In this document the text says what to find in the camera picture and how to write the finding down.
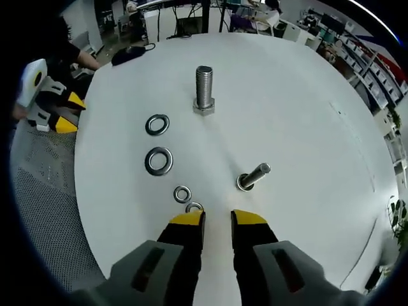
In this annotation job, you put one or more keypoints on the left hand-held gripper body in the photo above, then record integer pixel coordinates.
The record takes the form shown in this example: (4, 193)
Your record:
(28, 89)

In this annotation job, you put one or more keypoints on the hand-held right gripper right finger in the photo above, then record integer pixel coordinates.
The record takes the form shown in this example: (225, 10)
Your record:
(264, 280)

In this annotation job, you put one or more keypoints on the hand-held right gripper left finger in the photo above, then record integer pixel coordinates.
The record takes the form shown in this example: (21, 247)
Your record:
(127, 280)

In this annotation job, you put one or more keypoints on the large steel washer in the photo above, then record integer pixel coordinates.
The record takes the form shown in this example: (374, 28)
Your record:
(147, 161)
(147, 126)

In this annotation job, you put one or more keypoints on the small steel washer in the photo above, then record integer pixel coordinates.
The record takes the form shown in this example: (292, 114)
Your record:
(175, 193)
(238, 184)
(187, 208)

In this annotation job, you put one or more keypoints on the thin steel threaded stud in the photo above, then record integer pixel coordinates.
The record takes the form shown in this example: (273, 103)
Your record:
(255, 175)

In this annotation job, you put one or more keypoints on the thick steel threaded stud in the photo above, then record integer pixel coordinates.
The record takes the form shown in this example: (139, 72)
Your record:
(204, 89)

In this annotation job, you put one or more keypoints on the person's black shirt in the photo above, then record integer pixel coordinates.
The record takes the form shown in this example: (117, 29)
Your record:
(60, 41)

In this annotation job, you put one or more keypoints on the grey mesh office chair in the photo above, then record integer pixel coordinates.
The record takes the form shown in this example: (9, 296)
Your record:
(41, 191)

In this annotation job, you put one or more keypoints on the black computer mouse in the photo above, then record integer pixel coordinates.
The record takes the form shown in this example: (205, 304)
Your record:
(127, 55)

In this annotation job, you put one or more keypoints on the small black object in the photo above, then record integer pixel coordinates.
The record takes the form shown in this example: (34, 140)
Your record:
(373, 277)

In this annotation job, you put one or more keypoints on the green potted plant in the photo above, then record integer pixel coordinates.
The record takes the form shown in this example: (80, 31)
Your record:
(400, 223)

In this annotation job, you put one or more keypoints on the small green plant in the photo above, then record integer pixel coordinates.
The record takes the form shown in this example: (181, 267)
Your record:
(395, 119)

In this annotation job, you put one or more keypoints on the shelf of white storage bins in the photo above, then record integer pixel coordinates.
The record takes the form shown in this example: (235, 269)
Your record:
(376, 70)

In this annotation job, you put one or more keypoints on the black monitor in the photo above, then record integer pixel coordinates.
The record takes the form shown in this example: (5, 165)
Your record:
(331, 23)

